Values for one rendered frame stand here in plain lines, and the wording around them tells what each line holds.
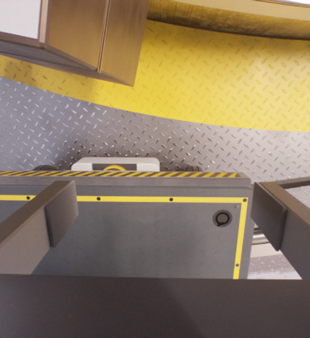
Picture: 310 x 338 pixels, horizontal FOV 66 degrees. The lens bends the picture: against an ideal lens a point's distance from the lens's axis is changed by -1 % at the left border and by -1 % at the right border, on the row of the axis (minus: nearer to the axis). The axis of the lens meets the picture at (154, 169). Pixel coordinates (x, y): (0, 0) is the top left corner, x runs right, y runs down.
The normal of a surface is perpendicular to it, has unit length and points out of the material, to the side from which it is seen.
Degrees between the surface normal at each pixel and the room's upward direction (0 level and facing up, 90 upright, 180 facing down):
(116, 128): 0
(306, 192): 0
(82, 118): 0
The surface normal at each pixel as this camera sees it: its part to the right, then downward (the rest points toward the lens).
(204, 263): -0.03, 0.28
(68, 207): 1.00, 0.00
